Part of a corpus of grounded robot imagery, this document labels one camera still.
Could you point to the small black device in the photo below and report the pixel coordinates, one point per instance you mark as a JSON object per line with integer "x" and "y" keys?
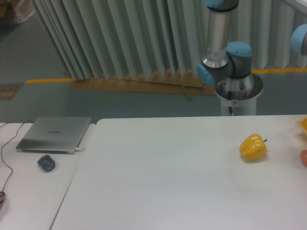
{"x": 46, "y": 163}

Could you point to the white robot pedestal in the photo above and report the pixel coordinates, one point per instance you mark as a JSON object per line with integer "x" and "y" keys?
{"x": 238, "y": 108}

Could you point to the orange-red round fruit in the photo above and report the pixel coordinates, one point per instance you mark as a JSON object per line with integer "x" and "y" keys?
{"x": 303, "y": 157}

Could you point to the folded grey-green partition screen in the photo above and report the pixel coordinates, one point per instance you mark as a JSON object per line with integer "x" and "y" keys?
{"x": 131, "y": 37}

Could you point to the yellow bell pepper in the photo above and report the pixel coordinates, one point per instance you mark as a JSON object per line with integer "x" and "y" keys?
{"x": 253, "y": 148}

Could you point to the white usb cable plug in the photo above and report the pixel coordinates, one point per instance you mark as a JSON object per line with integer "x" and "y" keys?
{"x": 79, "y": 150}

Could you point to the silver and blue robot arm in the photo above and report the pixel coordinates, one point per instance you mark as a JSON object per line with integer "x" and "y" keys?
{"x": 217, "y": 48}

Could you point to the silver closed laptop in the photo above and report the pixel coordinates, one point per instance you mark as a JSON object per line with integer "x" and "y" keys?
{"x": 55, "y": 134}

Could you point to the plastic bag in corner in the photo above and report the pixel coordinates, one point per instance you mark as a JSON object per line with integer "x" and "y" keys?
{"x": 15, "y": 12}

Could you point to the flat brown cardboard sheet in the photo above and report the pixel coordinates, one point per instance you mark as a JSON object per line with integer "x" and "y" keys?
{"x": 187, "y": 85}

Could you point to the person's hand at edge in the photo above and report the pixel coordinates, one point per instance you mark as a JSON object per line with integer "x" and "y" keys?
{"x": 2, "y": 199}

